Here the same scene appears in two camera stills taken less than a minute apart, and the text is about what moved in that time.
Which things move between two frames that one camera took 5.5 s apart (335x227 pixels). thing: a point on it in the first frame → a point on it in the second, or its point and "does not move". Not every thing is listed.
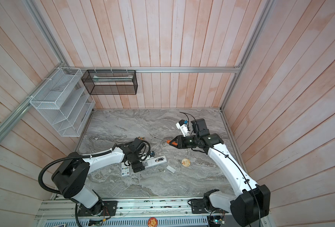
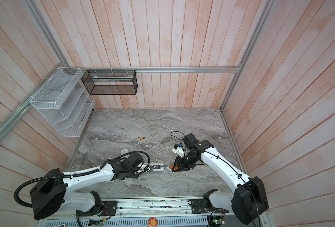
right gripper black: (180, 139) → (180, 164)
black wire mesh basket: (110, 82) does not move
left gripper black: (139, 166) → (133, 176)
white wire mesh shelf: (61, 101) does not move
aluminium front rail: (69, 208) does not move
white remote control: (155, 161) → (156, 167)
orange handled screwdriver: (168, 141) → (171, 167)
